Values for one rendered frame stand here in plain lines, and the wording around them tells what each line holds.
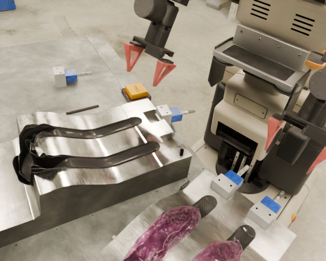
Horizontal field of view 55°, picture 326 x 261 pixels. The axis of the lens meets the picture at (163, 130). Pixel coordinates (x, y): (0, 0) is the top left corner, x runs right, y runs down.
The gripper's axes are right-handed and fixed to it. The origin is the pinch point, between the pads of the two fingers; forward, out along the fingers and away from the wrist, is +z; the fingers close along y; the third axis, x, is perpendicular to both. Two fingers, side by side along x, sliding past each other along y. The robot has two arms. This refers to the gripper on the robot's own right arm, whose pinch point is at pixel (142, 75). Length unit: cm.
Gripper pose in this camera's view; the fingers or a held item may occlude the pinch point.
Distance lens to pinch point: 88.1
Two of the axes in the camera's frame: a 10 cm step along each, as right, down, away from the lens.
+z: -3.7, 8.7, 3.3
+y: 7.6, 4.9, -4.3
